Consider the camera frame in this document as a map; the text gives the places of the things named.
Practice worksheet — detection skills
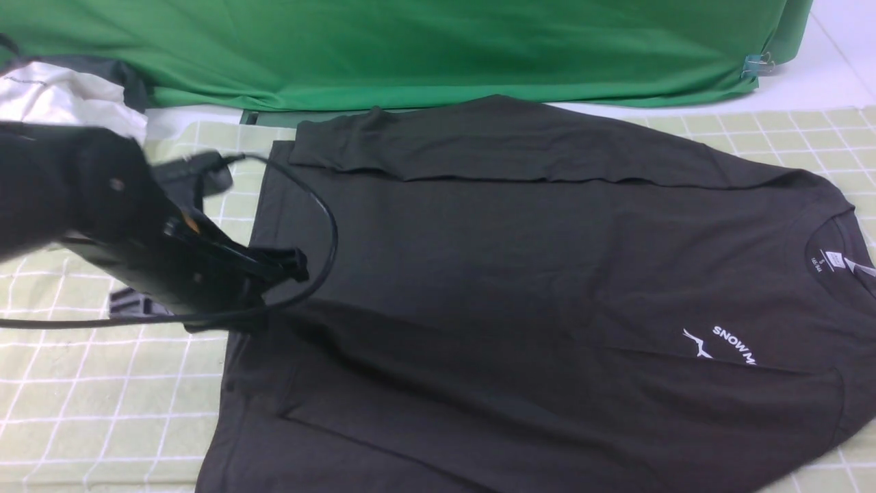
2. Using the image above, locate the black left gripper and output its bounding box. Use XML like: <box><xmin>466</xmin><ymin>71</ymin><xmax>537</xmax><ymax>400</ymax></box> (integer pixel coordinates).
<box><xmin>62</xmin><ymin>214</ymin><xmax>310</xmax><ymax>333</ymax></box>

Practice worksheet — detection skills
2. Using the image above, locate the dark gray long-sleeved shirt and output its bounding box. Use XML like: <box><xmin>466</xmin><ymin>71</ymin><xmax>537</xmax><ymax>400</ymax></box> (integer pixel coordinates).
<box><xmin>195</xmin><ymin>96</ymin><xmax>875</xmax><ymax>492</ymax></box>

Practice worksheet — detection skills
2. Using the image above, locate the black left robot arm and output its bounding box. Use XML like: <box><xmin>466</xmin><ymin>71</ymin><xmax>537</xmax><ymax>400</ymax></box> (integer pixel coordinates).
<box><xmin>2</xmin><ymin>122</ymin><xmax>337</xmax><ymax>333</ymax></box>

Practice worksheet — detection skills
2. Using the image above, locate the crumpled white shirt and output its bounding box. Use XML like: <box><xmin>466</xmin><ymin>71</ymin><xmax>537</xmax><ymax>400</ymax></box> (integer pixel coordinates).
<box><xmin>0</xmin><ymin>62</ymin><xmax>149</xmax><ymax>143</ymax></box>

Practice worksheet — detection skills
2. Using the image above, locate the green backdrop cloth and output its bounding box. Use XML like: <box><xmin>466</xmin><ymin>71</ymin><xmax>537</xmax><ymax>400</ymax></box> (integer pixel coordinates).
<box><xmin>1</xmin><ymin>1</ymin><xmax>812</xmax><ymax>110</ymax></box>

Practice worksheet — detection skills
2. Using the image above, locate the light green checkered tablecloth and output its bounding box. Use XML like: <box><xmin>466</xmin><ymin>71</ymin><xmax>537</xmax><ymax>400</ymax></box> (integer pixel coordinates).
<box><xmin>1</xmin><ymin>105</ymin><xmax>875</xmax><ymax>492</ymax></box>

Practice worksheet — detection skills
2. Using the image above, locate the dark gray garment behind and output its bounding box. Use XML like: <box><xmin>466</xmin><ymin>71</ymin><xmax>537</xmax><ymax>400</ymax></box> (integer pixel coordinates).
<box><xmin>2</xmin><ymin>54</ymin><xmax>151</xmax><ymax>113</ymax></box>

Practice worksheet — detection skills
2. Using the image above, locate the teal binder clip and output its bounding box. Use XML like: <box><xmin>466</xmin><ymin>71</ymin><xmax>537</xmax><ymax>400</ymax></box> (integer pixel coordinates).
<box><xmin>740</xmin><ymin>52</ymin><xmax>776</xmax><ymax>80</ymax></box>

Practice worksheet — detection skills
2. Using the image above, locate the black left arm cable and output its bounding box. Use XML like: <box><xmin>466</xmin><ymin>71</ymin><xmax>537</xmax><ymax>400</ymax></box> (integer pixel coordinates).
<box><xmin>0</xmin><ymin>154</ymin><xmax>339</xmax><ymax>331</ymax></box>

